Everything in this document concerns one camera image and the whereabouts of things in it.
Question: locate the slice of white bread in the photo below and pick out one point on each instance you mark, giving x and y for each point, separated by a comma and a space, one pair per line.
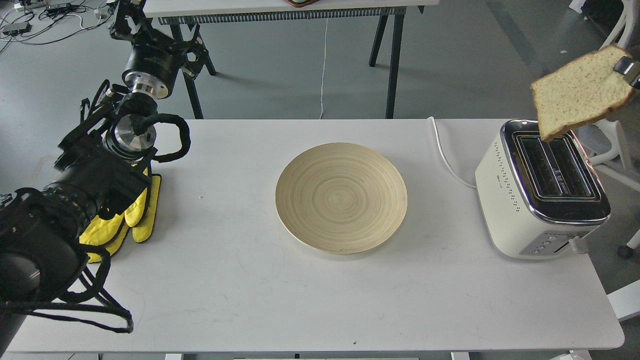
582, 92

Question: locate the background table with black legs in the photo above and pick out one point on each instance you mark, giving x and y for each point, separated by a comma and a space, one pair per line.
191, 12

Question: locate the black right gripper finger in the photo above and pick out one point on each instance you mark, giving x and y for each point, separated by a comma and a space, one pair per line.
630, 71

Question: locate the round bamboo plate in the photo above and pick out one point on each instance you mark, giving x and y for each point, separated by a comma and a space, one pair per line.
341, 198

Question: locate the brown object on background table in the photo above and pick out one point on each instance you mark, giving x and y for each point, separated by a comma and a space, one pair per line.
300, 3

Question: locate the white chair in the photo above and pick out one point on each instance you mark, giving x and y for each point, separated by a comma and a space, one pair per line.
620, 36

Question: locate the yellow oven mitt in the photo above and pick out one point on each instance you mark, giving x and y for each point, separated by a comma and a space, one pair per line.
137, 220

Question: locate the cream two-slot toaster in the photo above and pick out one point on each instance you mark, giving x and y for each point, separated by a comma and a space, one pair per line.
538, 199

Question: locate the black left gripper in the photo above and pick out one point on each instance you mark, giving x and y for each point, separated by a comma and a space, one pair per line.
155, 58

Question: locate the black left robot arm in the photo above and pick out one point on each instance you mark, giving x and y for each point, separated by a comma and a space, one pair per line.
45, 268

